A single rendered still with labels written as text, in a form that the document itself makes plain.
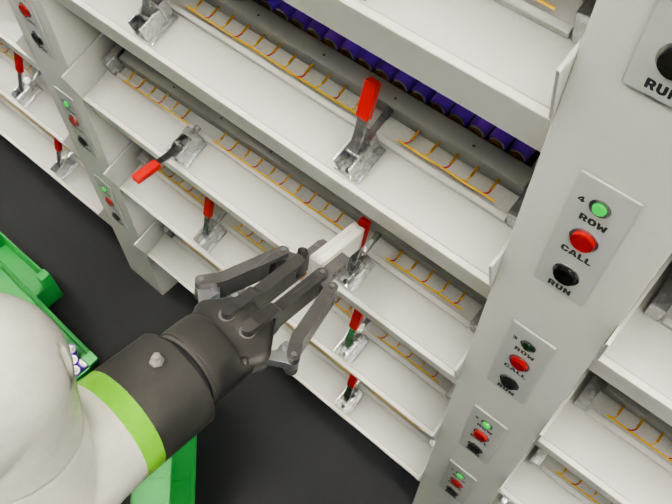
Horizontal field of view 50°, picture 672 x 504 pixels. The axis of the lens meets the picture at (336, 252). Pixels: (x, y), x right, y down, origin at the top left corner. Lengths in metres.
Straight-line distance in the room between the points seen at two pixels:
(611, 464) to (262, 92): 0.48
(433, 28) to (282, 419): 0.94
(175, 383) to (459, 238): 0.25
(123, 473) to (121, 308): 0.91
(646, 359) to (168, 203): 0.75
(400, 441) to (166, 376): 0.62
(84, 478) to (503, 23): 0.40
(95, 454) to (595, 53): 0.41
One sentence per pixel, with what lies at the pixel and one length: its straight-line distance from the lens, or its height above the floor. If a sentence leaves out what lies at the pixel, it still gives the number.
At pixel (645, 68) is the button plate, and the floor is 0.99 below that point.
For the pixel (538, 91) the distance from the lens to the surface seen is 0.45.
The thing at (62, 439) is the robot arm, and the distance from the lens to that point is 0.49.
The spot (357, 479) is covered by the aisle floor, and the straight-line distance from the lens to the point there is 1.28.
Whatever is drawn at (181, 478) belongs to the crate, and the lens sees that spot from 1.30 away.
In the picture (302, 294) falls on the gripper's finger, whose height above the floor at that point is 0.65.
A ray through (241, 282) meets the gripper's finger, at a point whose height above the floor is 0.64.
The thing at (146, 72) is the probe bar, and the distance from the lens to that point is 0.98.
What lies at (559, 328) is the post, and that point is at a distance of 0.58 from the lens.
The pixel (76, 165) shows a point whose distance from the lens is 1.47.
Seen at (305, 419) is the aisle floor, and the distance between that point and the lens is 1.31.
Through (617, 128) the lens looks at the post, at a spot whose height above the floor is 0.94.
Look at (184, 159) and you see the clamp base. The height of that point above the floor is 0.55.
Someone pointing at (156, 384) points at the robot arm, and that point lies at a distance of 0.58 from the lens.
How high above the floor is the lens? 1.24
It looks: 58 degrees down
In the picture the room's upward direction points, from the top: straight up
